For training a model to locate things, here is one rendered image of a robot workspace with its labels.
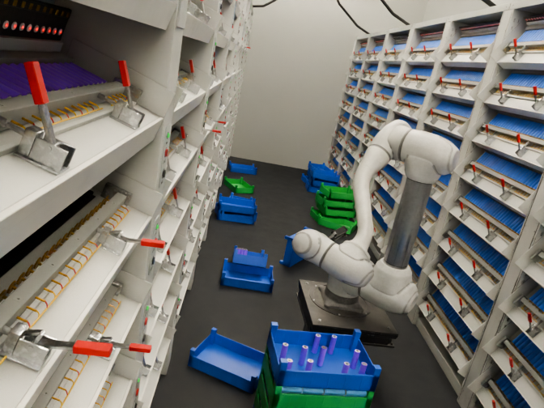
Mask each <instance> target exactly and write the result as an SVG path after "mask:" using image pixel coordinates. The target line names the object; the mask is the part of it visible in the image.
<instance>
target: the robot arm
mask: <svg viewBox="0 0 544 408"><path fill-rule="evenodd" d="M459 157H460V152H459V150H458V149H457V147H456V146H455V145H454V144H453V143H452V142H450V141H449V140H448V139H446V138H443V137H441V136H439V135H436V134H432V133H429V132H426V131H422V130H414V129H411V127H410V125H409V124H408V123H407V122H405V121H403V120H396V121H392V122H390V123H389V124H388V125H386V126H385V127H384V128H383V129H382V130H381V131H380V132H379V133H378V134H377V135H376V136H375V138H374V139H373V140H372V142H371V144H370V145H369V147H368V148H367V150H366V152H365V154H364V157H363V159H362V160H361V162H360V164H359V166H358V168H357V170H356V172H355V176H354V180H353V194H354V201H355V212H356V218H357V224H358V231H357V234H356V236H355V238H354V239H353V240H346V241H344V242H343V243H342V244H336V243H335V240H337V239H338V238H340V237H341V236H342V237H347V235H346V232H347V231H348V230H347V229H346V227H345V226H342V227H340V228H339V229H337V230H334V231H332V232H331V234H332V235H328V236H326V235H325V234H323V233H320V232H318V231H316V230H312V229H304V230H302V231H300V232H297V233H296V234H295V237H294V239H293V241H292V242H291V244H292V248H293V250H294V252H295V253H296V254H297V255H298V256H299V257H302V258H303V259H304V260H306V261H310V262H311V263H312V264H315V265H317V266H319V267H321V268H322V269H323V270H324V271H325V272H327V273H328V274H329V277H328V282H327V285H326V286H319V287H318V290H319V291H320V292H321V295H322V298H323V300H324V303H325V304H324V307H325V308H334V309H341V310H347V311H353V312H359V313H363V308H362V306H361V305H360V303H359V296H360V297H362V298H363V299H365V300H366V301H367V302H369V303H371V304H373V305H375V306H377V307H378V308H381V309H383V310H385V311H388V312H393V313H399V314H403V313H408V312H409V311H410V310H411V309H412V308H413V307H414V305H415V304H416V302H417V300H418V297H419V294H418V289H417V287H416V285H415V284H413V283H412V271H411V269H410V267H409V265H408V263H409V260H410V255H411V253H412V250H413V247H414V243H415V240H416V236H417V234H418V231H419V226H420V223H421V221H422V219H423V214H424V211H425V209H426V206H427V201H428V198H429V196H430V192H431V188H432V184H435V183H436V182H437V181H438V180H439V178H440V177H441V175H448V174H449V173H451V172H452V171H453V170H454V169H455V168H456V166H457V164H458V161H459ZM390 160H398V161H402V162H404V164H405V174H406V183H405V185H404V189H403V191H402V196H401V200H400V202H399V206H398V209H397V213H396V217H395V220H394V223H393V228H392V231H391V234H390V237H389V242H388V245H387V249H386V251H385V256H384V257H383V258H381V259H380V260H379V261H377V262H376V264H374V263H373V262H372V261H370V255H369V253H368V247H369V245H370V243H371V241H372V234H373V223H372V208H371V201H370V193H369V185H370V181H371V179H372V178H373V177H374V176H375V175H376V174H377V173H378V172H379V171H380V170H381V169H382V168H383V167H384V166H385V165H386V164H387V163H388V162H389V161H390Z"/></svg>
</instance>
